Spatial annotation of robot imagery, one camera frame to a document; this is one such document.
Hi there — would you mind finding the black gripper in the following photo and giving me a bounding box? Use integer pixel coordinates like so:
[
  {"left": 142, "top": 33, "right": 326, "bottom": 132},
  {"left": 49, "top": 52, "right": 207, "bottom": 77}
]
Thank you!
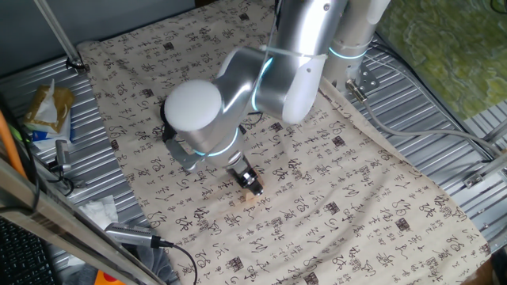
[{"left": 226, "top": 154, "right": 265, "bottom": 197}]

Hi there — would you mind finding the wooden cube block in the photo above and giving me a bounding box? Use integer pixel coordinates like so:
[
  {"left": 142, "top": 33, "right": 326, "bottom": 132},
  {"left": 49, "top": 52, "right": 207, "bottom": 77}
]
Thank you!
[{"left": 241, "top": 177, "right": 268, "bottom": 203}]

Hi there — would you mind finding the beige calligraphy print cloth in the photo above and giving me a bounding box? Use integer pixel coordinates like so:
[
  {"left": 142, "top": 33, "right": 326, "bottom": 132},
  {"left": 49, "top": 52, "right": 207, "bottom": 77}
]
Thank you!
[{"left": 77, "top": 0, "right": 492, "bottom": 285}]

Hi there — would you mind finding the white crumpled tissue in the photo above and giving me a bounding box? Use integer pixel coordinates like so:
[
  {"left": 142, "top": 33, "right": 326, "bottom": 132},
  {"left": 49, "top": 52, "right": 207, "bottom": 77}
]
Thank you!
[{"left": 78, "top": 194, "right": 120, "bottom": 231}]

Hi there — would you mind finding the orange emergency stop box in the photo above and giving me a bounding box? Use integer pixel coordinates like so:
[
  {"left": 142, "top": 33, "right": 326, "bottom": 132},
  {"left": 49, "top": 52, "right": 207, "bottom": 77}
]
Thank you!
[{"left": 93, "top": 270, "right": 127, "bottom": 285}]

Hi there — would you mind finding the yellow tissue pack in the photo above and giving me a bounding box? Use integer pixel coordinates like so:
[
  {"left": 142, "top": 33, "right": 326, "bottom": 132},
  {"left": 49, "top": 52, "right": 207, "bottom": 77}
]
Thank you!
[{"left": 22, "top": 78, "right": 76, "bottom": 151}]

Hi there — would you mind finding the black keyboard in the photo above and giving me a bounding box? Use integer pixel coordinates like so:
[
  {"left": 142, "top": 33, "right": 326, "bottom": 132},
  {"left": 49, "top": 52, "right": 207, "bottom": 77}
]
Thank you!
[{"left": 0, "top": 216, "right": 55, "bottom": 285}]

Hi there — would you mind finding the thin aluminium pole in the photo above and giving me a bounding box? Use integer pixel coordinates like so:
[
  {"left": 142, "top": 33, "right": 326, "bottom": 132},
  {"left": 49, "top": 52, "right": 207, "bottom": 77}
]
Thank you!
[{"left": 32, "top": 0, "right": 90, "bottom": 74}]

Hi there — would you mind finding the orange pole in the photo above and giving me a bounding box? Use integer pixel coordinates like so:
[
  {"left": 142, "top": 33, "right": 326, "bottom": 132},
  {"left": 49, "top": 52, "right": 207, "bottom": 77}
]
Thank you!
[{"left": 0, "top": 109, "right": 28, "bottom": 179}]

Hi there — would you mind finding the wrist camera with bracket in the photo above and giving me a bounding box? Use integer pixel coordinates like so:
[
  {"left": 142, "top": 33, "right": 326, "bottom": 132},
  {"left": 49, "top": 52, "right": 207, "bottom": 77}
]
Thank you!
[{"left": 159, "top": 99, "right": 201, "bottom": 172}]

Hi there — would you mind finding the black camera cable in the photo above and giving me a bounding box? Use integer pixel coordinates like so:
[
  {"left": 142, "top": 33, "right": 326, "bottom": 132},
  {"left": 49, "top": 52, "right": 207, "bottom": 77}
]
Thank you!
[{"left": 158, "top": 237, "right": 199, "bottom": 285}]

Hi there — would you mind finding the silver camera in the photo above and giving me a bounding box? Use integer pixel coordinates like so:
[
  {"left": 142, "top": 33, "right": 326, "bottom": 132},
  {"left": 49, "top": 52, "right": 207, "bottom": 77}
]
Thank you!
[{"left": 104, "top": 222, "right": 175, "bottom": 249}]

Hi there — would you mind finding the grey base cable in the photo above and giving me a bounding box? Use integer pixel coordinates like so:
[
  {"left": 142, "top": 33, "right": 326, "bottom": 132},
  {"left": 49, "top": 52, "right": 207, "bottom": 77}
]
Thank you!
[{"left": 345, "top": 78, "right": 507, "bottom": 159}]

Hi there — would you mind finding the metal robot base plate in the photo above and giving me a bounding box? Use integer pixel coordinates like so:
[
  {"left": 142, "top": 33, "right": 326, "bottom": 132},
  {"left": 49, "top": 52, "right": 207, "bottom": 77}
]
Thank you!
[{"left": 336, "top": 63, "right": 381, "bottom": 98}]

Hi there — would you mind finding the small camera on stand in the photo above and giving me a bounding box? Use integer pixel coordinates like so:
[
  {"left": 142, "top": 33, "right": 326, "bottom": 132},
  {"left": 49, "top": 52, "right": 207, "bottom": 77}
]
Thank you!
[{"left": 48, "top": 139, "right": 86, "bottom": 190}]

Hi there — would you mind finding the aluminium frame bar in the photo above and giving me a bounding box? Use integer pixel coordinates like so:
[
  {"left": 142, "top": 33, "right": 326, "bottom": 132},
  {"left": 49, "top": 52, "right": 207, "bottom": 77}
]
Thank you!
[{"left": 0, "top": 156, "right": 167, "bottom": 285}]

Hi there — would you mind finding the aluminium frame bracket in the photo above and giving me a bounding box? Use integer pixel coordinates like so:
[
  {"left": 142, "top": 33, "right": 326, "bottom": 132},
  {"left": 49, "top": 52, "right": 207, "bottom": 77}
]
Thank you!
[{"left": 462, "top": 118, "right": 507, "bottom": 189}]

